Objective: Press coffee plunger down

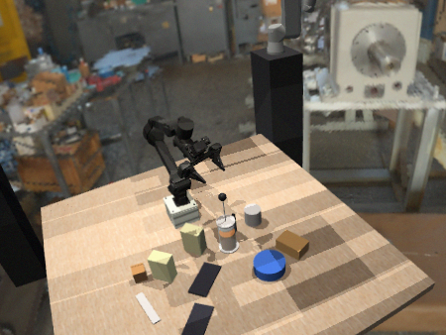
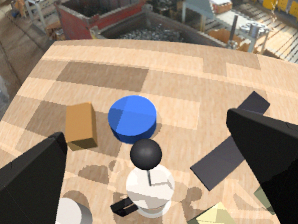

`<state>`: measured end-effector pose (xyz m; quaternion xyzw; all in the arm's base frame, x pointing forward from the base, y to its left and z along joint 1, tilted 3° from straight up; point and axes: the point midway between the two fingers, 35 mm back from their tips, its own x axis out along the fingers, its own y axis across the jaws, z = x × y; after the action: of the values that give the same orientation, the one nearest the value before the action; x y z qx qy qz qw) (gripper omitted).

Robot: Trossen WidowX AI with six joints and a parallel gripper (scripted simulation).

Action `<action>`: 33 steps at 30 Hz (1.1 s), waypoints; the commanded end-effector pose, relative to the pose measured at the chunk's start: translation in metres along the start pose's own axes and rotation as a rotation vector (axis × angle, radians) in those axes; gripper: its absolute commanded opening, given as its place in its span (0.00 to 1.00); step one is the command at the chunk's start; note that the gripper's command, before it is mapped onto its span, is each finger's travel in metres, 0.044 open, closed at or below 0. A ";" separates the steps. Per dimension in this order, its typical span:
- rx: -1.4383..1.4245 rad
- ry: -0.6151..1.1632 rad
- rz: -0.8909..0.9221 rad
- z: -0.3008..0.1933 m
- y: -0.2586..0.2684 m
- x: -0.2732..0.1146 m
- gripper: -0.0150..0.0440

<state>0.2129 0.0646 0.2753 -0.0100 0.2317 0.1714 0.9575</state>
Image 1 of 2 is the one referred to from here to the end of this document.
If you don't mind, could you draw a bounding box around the small orange cube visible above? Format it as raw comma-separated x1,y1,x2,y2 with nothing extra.
130,263,148,283

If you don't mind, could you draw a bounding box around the glass french press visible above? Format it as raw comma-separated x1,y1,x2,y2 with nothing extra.
216,193,239,254

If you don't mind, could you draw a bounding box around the white flat bar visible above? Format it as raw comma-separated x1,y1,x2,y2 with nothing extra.
135,292,160,325

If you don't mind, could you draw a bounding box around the orange rectangular block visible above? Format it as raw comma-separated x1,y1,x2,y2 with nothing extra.
276,230,309,260

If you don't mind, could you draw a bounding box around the blue cylinder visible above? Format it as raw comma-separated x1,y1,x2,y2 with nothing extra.
253,249,285,281

